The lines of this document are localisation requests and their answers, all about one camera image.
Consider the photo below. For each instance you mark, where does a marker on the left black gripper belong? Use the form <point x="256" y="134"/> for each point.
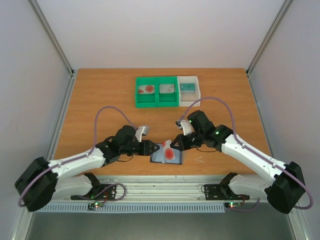
<point x="146" y="150"/>

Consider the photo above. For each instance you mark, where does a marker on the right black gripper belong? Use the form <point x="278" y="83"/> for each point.
<point x="186" y="141"/>

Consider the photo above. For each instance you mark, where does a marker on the blue leather card holder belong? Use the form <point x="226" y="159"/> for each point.
<point x="159" y="157"/>

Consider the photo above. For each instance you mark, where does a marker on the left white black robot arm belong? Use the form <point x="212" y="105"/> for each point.
<point x="46" y="180"/>

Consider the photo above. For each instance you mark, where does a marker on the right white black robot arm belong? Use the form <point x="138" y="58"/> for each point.
<point x="281" y="184"/>

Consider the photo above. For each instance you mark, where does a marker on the grey white card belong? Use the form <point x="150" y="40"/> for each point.
<point x="166" y="88"/>

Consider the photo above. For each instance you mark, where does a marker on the card with red circles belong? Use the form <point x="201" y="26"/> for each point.
<point x="146" y="89"/>

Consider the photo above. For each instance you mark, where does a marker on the left green bin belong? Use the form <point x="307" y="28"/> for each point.
<point x="146" y="101"/>

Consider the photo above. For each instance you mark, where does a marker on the green bin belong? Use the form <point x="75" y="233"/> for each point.
<point x="146" y="101"/>
<point x="168" y="100"/>

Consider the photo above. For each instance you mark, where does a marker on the white bin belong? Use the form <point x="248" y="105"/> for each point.
<point x="185" y="100"/>

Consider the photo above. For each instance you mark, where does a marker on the middle green bin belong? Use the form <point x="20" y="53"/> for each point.
<point x="168" y="100"/>

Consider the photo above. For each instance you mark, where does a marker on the left controller board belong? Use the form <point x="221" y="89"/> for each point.
<point x="94" y="206"/>

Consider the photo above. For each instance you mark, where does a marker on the controller board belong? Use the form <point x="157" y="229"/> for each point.
<point x="233" y="205"/>
<point x="94" y="206"/>

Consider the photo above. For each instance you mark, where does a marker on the right controller board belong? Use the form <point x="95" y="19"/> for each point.
<point x="233" y="205"/>

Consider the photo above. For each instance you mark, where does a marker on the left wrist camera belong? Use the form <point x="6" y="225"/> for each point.
<point x="141" y="131"/>

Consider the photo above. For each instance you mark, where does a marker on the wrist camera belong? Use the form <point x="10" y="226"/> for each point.
<point x="184" y="126"/>
<point x="141" y="131"/>

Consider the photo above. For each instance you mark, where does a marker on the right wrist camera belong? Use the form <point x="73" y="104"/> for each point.
<point x="184" y="126"/>

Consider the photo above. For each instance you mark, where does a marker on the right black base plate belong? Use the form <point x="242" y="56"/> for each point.
<point x="212" y="192"/>

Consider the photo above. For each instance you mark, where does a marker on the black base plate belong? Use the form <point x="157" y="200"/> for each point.
<point x="212" y="192"/>
<point x="105" y="191"/>

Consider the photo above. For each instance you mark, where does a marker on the aluminium front rail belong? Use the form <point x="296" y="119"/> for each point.
<point x="180" y="188"/>

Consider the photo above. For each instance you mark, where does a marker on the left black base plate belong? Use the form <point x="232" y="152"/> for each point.
<point x="105" y="191"/>

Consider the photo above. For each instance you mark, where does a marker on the left aluminium frame post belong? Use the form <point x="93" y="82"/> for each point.
<point x="47" y="28"/>

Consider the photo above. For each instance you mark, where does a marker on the aluminium frame post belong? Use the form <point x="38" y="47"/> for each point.
<point x="269" y="35"/>
<point x="47" y="28"/>

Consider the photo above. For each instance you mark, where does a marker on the grey slotted cable duct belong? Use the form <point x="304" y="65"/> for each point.
<point x="134" y="208"/>

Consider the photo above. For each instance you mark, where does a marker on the right aluminium frame post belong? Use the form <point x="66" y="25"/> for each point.
<point x="269" y="35"/>

